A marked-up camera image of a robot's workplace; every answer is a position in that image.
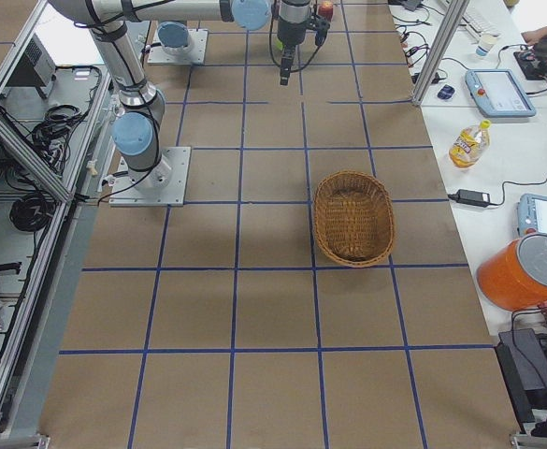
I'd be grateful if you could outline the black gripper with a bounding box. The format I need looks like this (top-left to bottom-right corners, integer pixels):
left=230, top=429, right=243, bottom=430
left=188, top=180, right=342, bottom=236
left=277, top=0, right=329, bottom=85

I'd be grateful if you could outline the wicker basket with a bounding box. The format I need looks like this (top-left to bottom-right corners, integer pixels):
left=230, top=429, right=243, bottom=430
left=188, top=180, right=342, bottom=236
left=313, top=170, right=396, bottom=268

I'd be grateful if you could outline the red apple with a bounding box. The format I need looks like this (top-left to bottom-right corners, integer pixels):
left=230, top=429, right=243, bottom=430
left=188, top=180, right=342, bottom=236
left=317, top=0, right=334, bottom=21

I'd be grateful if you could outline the dark blue pouch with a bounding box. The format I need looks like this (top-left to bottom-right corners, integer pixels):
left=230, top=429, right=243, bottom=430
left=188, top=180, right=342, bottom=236
left=437, top=84, right=455, bottom=100

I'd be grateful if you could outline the paper cup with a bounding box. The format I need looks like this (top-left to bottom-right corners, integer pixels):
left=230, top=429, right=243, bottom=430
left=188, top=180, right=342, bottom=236
left=475, top=34, right=499, bottom=58

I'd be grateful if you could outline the orange juice bottle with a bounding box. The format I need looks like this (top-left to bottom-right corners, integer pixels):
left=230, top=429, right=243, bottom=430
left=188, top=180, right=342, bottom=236
left=448, top=119, right=492, bottom=168

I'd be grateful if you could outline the left teach pendant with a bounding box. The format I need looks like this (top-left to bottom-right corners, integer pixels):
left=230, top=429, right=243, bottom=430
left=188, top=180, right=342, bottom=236
left=465, top=69, right=536, bottom=118

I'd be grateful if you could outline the teach pendant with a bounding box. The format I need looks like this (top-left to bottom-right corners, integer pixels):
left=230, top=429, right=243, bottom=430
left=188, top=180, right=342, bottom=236
left=517, top=194, right=547, bottom=236
left=465, top=69, right=536, bottom=118

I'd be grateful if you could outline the black power adapter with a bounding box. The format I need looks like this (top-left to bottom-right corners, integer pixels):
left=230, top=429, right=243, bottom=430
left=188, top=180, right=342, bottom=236
left=448, top=189, right=492, bottom=208

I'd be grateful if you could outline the right teach pendant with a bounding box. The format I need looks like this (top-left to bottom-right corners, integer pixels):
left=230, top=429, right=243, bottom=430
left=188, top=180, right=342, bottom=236
left=517, top=194, right=547, bottom=236

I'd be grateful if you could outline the brown paper table mat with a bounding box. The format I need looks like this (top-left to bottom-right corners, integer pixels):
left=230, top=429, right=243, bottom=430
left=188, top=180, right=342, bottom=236
left=39, top=1, right=516, bottom=448

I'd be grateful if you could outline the orange bucket with lid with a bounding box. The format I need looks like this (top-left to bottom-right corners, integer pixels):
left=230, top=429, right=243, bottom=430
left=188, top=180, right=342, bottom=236
left=476, top=233, right=547, bottom=311

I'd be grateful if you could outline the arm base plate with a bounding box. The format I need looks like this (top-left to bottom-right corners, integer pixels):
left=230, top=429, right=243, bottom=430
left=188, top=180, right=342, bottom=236
left=148, top=29, right=209, bottom=65
left=108, top=147, right=192, bottom=207

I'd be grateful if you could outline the aluminium frame post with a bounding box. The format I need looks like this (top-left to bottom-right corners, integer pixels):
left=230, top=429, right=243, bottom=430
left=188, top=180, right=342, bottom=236
left=411, top=0, right=469, bottom=107

